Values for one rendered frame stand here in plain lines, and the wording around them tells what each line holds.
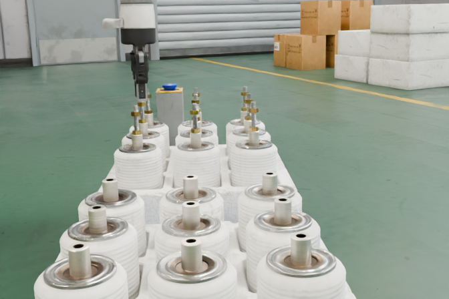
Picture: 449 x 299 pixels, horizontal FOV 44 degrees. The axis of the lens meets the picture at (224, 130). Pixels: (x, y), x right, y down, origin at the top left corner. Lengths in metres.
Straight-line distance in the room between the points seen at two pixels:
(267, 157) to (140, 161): 0.25
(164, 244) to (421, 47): 3.25
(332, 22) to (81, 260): 4.60
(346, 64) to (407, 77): 0.65
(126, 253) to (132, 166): 0.41
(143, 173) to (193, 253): 0.53
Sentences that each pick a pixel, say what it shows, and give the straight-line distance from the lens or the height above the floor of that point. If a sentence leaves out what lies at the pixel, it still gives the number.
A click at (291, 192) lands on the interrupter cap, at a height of 0.25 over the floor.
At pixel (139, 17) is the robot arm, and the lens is 1.19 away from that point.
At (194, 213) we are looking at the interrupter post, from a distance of 0.70.
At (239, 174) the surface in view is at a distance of 1.11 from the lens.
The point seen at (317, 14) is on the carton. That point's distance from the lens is 5.03.
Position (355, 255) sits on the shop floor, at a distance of 1.25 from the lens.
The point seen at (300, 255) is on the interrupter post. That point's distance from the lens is 0.61.
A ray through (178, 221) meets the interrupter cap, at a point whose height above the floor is 0.25.
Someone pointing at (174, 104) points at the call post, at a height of 0.28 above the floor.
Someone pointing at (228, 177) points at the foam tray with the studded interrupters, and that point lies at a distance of 1.16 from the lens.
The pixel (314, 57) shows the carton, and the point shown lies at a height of 0.11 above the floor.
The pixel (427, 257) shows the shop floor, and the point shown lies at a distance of 1.28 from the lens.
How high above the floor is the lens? 0.52
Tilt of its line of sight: 12 degrees down
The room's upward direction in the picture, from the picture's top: 1 degrees counter-clockwise
